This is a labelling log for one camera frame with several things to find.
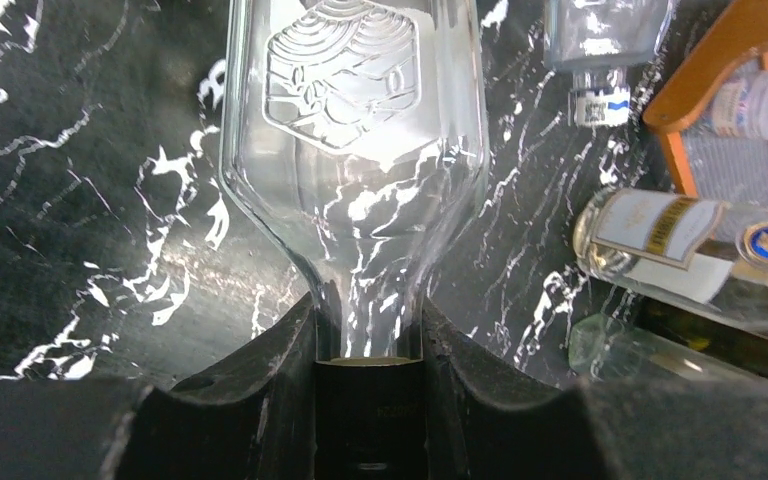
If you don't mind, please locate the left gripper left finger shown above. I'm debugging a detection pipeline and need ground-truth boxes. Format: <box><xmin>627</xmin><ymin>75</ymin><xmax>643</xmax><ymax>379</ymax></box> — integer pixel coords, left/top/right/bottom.
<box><xmin>0</xmin><ymin>296</ymin><xmax>315</xmax><ymax>479</ymax></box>

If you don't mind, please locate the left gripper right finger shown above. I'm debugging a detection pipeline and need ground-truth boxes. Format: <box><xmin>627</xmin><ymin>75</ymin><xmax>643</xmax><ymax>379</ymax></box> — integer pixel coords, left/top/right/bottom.
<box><xmin>423</xmin><ymin>303</ymin><xmax>768</xmax><ymax>479</ymax></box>

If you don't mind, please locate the clear glass bottle black cap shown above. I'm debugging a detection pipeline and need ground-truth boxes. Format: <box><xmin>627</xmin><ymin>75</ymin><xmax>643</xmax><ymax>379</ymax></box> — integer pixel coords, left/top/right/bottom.
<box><xmin>568</xmin><ymin>313</ymin><xmax>759</xmax><ymax>381</ymax></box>

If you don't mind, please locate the dark wine bottle brown label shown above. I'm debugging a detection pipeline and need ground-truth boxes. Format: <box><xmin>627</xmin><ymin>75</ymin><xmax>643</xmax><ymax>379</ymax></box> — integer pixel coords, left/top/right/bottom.
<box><xmin>635</xmin><ymin>299</ymin><xmax>768</xmax><ymax>378</ymax></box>

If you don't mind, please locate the clear square bottle dark cap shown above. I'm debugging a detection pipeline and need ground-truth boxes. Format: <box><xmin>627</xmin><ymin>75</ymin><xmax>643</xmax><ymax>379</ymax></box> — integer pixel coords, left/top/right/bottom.
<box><xmin>220</xmin><ymin>1</ymin><xmax>489</xmax><ymax>479</ymax></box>

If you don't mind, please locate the clear glass bottle white label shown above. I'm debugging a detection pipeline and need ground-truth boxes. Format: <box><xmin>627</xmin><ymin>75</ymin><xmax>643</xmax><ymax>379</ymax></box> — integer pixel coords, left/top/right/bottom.
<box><xmin>572</xmin><ymin>188</ymin><xmax>768</xmax><ymax>333</ymax></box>

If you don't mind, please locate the blue plastic bottle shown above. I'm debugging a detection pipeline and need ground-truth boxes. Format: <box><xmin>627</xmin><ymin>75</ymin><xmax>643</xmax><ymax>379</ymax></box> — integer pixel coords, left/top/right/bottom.
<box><xmin>544</xmin><ymin>0</ymin><xmax>676</xmax><ymax>128</ymax></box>

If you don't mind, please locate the orange wooden shelf rack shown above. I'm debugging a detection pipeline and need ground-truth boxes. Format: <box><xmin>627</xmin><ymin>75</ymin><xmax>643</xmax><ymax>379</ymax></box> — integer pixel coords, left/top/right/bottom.
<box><xmin>643</xmin><ymin>0</ymin><xmax>768</xmax><ymax>207</ymax></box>

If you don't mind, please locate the small clear plastic cup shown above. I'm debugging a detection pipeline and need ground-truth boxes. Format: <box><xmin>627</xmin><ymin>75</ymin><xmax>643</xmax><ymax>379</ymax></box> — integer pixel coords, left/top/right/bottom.
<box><xmin>700</xmin><ymin>70</ymin><xmax>768</xmax><ymax>141</ymax></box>

